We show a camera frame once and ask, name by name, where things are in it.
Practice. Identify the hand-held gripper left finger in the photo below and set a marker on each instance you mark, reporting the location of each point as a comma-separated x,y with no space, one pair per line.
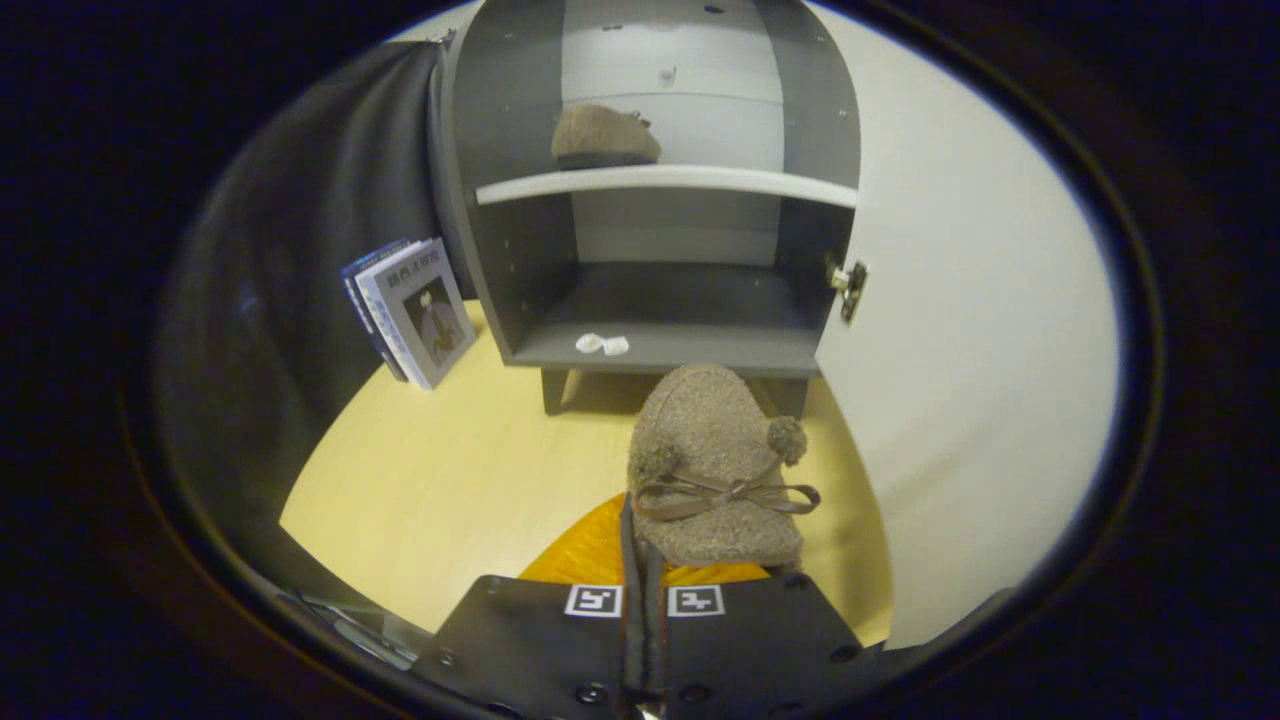
540,645

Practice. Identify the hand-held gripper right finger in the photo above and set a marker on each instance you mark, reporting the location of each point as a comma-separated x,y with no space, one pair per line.
760,640

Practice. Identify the brown fuzzy shoe with bow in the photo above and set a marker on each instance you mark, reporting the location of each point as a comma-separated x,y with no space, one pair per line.
600,135
710,440

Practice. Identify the white shoe cabinet door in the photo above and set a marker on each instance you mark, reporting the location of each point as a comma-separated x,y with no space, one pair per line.
960,330

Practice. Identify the grey shoe cabinet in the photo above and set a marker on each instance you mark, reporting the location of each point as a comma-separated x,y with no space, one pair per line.
520,110

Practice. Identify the metal door hinge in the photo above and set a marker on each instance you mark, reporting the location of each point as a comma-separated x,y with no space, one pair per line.
850,285

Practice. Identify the small white packet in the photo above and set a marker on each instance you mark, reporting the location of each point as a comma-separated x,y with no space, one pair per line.
589,342
616,346

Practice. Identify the white cover book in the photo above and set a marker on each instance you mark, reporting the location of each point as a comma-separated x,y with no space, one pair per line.
425,315

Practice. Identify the blue cover book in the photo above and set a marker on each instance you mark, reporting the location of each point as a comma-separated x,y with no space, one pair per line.
357,290

